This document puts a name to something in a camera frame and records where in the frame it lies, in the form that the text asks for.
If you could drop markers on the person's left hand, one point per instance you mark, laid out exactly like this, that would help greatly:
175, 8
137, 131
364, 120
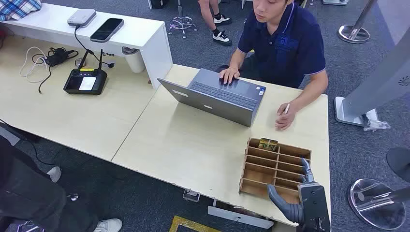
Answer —
285, 119

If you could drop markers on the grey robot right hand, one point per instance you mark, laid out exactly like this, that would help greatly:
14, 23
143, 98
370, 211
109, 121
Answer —
312, 201

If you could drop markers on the person's right hand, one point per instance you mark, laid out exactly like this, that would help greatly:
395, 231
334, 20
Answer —
229, 75

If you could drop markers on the white pen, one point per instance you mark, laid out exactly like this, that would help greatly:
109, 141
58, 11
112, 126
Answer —
286, 109

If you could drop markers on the person's left forearm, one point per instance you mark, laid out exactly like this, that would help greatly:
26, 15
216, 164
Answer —
312, 93

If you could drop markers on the person's right forearm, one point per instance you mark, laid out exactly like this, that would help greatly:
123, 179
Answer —
237, 60

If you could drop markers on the green gold card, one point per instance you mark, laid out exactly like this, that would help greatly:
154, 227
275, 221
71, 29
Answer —
267, 144

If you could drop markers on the wooden compartment card tray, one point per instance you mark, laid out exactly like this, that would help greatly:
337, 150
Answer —
259, 176

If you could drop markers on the seated person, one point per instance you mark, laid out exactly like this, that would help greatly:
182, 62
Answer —
282, 48

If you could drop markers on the standing person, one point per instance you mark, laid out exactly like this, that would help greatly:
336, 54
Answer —
208, 12

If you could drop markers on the person in dark trousers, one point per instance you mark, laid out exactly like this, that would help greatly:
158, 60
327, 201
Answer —
29, 192

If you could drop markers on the grey laptop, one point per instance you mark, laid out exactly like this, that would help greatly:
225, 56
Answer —
224, 109

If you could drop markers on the clear round stanchion base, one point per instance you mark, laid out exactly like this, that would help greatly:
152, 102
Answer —
374, 205

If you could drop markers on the chrome stool base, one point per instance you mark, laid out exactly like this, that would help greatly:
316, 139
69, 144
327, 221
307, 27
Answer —
181, 23

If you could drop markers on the white desk foot bar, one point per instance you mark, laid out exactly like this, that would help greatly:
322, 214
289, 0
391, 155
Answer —
237, 217

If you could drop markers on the white paper cup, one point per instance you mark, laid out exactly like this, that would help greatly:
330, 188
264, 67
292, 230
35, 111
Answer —
135, 62

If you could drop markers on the black round base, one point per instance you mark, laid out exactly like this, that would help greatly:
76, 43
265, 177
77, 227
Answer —
400, 163

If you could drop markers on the grey kiosk stand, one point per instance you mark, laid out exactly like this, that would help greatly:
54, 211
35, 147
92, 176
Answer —
378, 83

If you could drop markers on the white desk shelf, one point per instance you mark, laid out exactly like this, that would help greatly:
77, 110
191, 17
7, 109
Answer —
137, 35

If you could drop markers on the black smartphone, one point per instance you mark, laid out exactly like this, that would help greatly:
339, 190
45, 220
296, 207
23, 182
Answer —
106, 29

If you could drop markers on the yellow floor tape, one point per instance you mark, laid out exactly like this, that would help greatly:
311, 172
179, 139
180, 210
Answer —
179, 221

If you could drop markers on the black remote controller with screen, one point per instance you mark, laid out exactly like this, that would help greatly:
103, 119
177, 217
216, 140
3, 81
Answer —
85, 85

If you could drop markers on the white grey power bank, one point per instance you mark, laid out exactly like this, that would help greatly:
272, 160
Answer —
81, 16

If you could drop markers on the plaid cloth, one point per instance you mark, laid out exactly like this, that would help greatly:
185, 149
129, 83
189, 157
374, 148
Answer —
17, 8

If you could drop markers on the chrome stanchion post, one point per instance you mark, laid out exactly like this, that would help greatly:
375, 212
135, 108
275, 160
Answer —
354, 33

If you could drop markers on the clear desk bracket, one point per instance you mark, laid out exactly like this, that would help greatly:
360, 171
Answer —
191, 195

